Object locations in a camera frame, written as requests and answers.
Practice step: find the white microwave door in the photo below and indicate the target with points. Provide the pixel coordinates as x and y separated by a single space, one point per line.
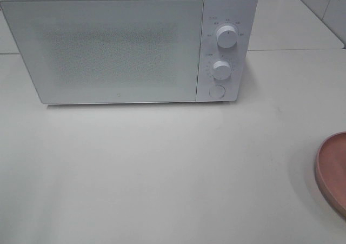
109 51

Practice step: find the upper white power knob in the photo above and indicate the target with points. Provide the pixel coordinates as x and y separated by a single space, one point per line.
226 36

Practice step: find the white microwave oven body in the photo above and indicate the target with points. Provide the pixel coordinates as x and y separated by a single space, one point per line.
216 13

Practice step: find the white timer knob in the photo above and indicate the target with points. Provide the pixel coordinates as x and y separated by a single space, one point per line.
221 70

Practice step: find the round white door-release button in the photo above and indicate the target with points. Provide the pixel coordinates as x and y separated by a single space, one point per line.
217 91

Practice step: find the pink round plate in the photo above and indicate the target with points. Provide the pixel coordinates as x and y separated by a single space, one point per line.
330 171

